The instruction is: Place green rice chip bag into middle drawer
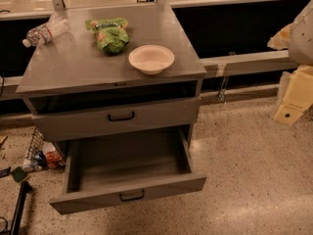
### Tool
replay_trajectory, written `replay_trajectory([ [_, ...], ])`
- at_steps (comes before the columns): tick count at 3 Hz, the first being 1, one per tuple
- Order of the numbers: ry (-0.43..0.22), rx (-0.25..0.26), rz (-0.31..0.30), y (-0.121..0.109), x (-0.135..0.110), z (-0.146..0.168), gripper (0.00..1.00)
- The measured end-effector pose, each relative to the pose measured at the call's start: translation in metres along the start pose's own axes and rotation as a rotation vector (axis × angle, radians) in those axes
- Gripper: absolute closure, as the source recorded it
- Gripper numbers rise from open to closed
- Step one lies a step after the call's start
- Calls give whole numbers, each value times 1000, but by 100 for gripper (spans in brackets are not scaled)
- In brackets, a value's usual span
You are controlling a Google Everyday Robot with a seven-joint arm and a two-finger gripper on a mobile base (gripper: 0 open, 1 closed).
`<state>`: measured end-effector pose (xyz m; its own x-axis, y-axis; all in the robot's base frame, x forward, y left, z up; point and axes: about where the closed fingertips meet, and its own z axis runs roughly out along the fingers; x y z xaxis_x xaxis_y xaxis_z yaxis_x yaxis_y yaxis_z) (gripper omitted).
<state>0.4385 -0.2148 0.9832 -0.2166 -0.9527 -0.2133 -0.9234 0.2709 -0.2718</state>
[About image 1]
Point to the clear plastic water bottle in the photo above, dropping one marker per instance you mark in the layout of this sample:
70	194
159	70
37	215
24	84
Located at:
46	32

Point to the white small bottle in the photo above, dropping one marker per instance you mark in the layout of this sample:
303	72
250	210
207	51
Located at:
27	165

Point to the grey drawer cabinet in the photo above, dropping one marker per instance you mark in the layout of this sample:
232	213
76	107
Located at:
72	74

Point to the white paper bowl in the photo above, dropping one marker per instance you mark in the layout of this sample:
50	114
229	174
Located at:
151	59

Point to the black stand leg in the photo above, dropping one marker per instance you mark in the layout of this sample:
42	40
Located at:
17	218

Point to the orange snack packet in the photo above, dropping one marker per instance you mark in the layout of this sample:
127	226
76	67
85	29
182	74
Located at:
53	157

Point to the open grey lower drawer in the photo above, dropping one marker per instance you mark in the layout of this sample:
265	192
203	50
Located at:
126	168

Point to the green rice chip bag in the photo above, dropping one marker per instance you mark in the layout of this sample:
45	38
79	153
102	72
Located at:
110	34

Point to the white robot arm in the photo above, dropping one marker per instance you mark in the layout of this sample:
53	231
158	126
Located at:
301	38

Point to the wire basket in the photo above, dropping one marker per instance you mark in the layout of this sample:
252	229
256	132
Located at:
36	144

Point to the blue soda can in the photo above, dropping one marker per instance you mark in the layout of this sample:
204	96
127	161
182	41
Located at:
39	161

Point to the green sponge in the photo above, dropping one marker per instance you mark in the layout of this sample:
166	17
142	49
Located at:
19	175

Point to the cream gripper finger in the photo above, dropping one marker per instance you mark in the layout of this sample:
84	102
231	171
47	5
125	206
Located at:
295	95
281	40

